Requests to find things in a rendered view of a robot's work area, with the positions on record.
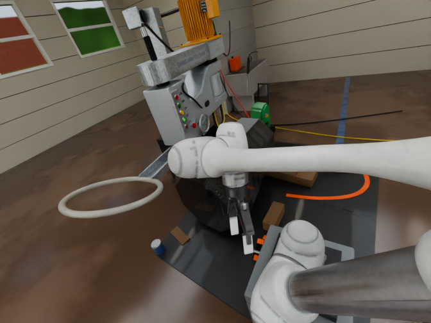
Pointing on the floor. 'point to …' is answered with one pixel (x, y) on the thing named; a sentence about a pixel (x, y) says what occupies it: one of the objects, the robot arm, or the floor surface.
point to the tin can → (158, 247)
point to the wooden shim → (179, 235)
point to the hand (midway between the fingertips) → (240, 240)
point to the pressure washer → (262, 110)
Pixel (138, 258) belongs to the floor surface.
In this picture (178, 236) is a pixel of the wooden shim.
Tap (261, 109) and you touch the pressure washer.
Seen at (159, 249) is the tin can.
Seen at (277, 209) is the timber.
